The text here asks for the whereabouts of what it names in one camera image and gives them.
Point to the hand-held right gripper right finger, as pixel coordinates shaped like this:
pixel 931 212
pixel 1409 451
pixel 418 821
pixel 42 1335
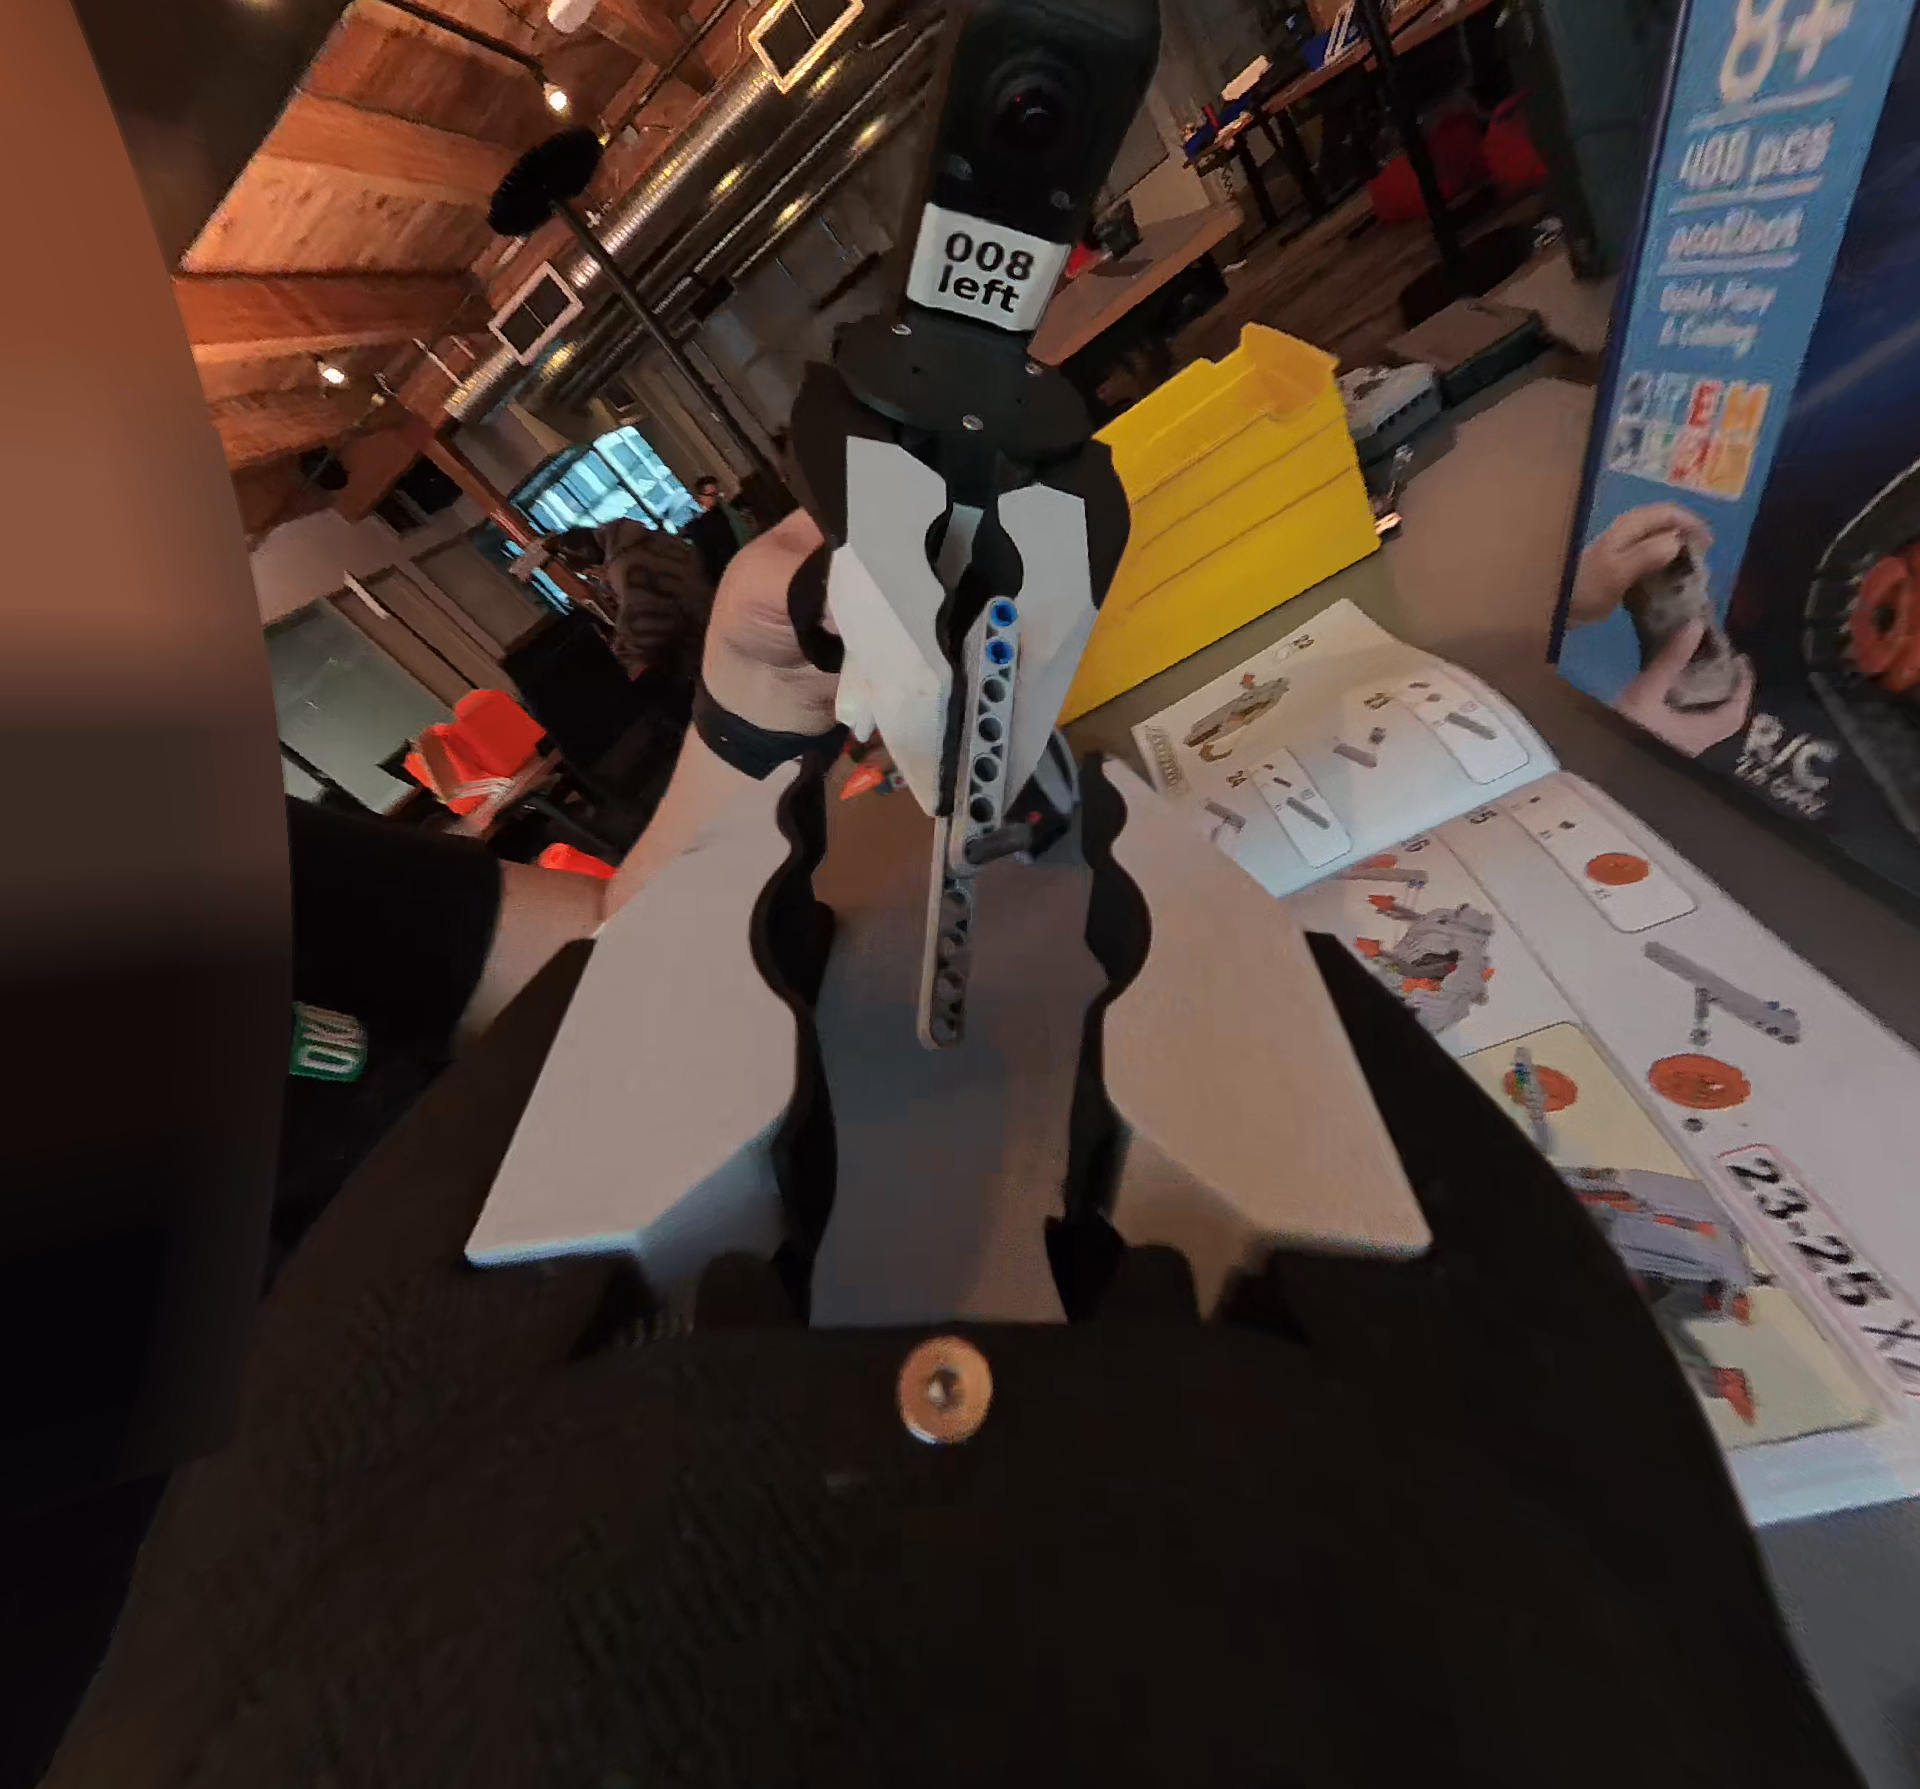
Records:
pixel 1276 1069

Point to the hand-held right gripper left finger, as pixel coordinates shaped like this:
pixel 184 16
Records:
pixel 644 1069

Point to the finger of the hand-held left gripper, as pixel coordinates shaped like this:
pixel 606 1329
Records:
pixel 1056 587
pixel 884 620

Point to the grey perforated toy beam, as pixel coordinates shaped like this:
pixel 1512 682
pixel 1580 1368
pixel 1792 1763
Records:
pixel 976 768

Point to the person's left forearm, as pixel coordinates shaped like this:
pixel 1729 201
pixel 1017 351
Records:
pixel 677 846

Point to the grey desk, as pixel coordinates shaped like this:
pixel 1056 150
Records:
pixel 1504 576

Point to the person's left hand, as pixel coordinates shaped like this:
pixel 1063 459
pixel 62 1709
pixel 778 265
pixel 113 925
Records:
pixel 751 620

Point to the black wristband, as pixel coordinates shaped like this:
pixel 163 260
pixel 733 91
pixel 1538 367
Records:
pixel 743 738

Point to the yellow plastic bin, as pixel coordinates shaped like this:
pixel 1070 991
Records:
pixel 1229 515

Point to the long background table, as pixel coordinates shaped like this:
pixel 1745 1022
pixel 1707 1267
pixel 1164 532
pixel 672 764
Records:
pixel 1144 274

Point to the person's black garment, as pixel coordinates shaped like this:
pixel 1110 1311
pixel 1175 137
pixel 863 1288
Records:
pixel 388 982

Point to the toy instruction booklet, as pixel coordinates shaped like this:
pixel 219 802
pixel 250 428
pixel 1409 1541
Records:
pixel 1440 829

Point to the small clear-topped toy part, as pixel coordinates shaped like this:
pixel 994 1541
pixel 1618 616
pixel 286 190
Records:
pixel 1393 492

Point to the orange striped object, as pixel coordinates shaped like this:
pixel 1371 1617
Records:
pixel 472 752

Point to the dark grey case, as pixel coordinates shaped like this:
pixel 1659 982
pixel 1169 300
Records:
pixel 1478 344

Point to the black round ceiling fixture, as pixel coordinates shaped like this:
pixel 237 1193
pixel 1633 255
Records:
pixel 542 180

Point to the blue toy product box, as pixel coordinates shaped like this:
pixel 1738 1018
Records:
pixel 1741 320

